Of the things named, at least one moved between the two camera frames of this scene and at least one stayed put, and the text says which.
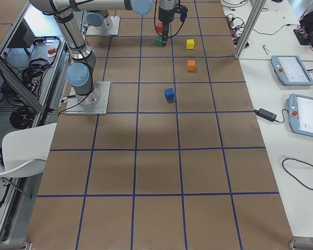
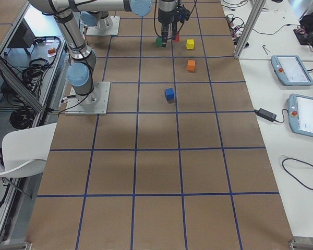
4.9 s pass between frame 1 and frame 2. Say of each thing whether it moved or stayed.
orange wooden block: stayed
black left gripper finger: stayed
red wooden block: moved
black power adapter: stayed
